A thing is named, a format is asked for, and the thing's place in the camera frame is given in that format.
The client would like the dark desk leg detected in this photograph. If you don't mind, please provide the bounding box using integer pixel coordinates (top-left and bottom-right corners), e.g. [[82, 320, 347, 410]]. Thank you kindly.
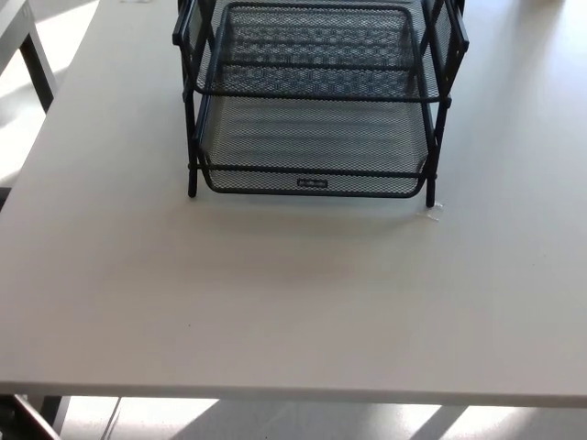
[[39, 395, 71, 437]]

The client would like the black mesh tray with label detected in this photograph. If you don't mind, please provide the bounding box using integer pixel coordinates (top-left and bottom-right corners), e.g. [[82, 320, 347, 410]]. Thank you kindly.
[[192, 96, 435, 199]]

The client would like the small black mesh tray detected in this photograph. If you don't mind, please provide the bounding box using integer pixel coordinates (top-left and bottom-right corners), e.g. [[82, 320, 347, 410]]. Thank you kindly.
[[218, 1, 420, 72]]

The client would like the grey side table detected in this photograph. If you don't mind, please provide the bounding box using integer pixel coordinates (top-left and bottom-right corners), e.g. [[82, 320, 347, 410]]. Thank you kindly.
[[0, 0, 59, 114]]

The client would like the black metal rack frame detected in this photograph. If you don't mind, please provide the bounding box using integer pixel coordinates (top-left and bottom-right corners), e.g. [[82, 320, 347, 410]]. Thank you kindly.
[[172, 0, 471, 208]]

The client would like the brown chair frame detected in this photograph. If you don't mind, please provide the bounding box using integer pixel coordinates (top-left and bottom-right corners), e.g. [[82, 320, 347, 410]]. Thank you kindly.
[[0, 392, 61, 440]]

